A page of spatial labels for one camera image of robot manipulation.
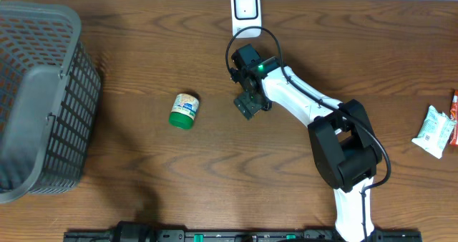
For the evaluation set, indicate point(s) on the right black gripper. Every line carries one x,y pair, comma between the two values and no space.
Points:
247,106

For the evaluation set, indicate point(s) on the green lid jar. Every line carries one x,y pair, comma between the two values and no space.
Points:
184,111

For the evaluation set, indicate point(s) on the mint green wipes pack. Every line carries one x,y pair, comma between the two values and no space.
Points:
435,132

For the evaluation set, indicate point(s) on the red Top chocolate bar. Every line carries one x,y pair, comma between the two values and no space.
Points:
453,116

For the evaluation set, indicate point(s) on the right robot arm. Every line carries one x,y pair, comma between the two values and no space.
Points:
344,151

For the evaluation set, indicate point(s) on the white barcode scanner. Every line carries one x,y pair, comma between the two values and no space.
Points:
245,13

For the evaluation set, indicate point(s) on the grey plastic basket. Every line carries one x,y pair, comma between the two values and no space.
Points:
50,92

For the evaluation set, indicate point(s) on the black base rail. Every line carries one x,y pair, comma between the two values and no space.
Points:
207,236

